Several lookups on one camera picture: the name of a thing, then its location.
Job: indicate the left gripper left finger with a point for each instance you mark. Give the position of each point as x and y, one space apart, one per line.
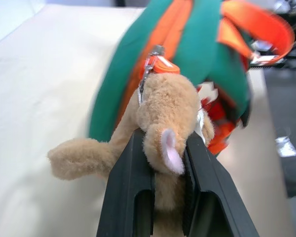
128 192

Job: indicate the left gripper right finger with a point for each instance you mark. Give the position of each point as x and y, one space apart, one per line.
212 197

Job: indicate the green and orange backpack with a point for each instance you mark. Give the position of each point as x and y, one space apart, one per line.
199 42

